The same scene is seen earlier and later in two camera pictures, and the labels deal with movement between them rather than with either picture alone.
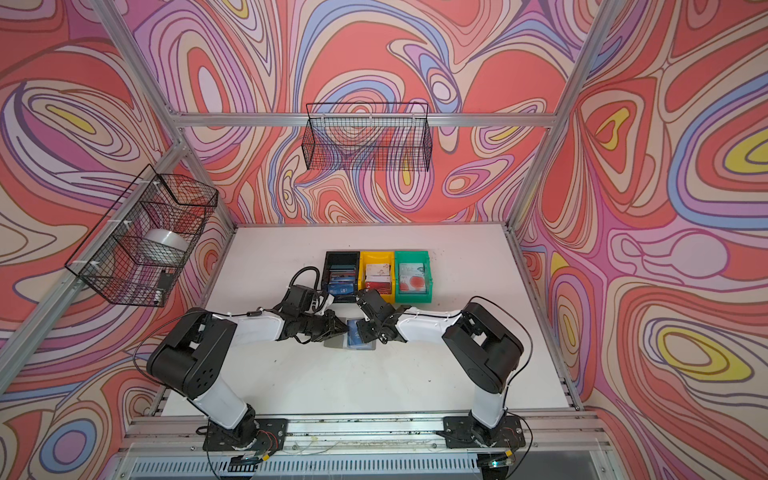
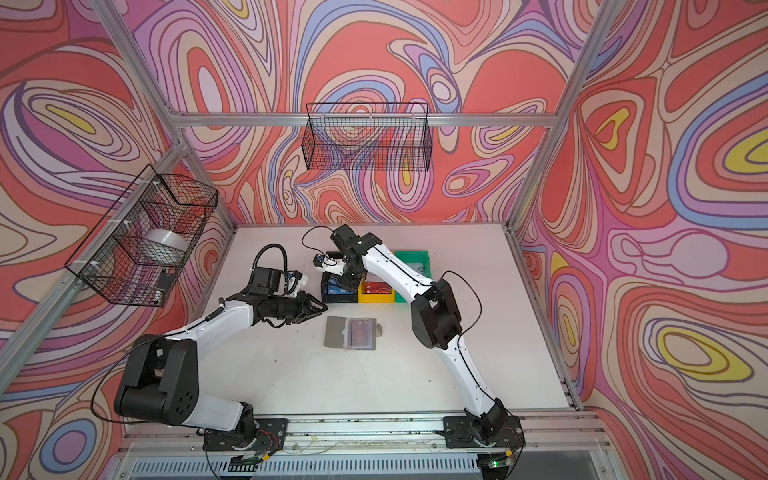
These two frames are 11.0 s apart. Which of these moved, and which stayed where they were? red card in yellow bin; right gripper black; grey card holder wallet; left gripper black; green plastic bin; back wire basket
Moved: left gripper black; right gripper black
Stayed: green plastic bin; red card in yellow bin; grey card holder wallet; back wire basket
